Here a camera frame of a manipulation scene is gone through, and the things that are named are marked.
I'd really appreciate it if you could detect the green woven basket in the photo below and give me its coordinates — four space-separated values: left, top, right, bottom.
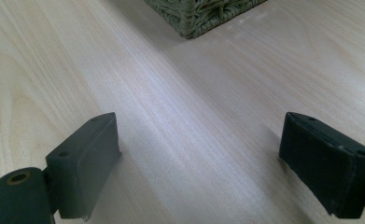
143 0 269 40

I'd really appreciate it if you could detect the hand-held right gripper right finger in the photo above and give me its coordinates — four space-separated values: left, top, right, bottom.
278 111 365 219

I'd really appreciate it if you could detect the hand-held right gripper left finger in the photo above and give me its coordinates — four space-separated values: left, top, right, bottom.
45 112 122 221

